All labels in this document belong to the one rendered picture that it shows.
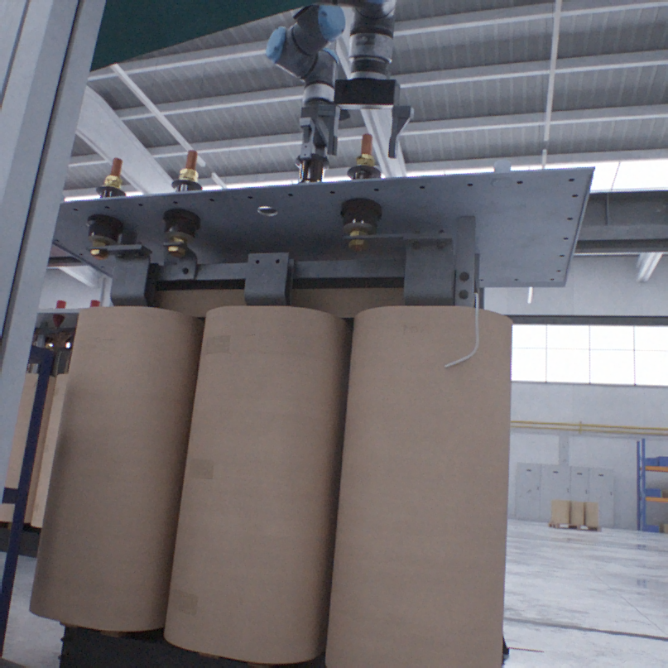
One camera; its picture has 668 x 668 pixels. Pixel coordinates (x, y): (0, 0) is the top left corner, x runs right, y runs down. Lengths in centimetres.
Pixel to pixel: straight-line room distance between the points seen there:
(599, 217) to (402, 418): 905
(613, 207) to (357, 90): 922
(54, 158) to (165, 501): 124
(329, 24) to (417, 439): 102
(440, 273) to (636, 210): 898
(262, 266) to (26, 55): 111
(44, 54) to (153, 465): 124
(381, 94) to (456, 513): 91
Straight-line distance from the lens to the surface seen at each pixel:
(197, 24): 94
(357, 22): 136
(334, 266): 166
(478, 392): 144
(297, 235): 185
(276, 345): 155
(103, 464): 174
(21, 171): 61
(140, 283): 185
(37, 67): 66
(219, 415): 157
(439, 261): 155
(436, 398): 142
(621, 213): 1039
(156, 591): 177
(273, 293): 163
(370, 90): 133
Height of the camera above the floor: 63
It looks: 12 degrees up
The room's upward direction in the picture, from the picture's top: 5 degrees clockwise
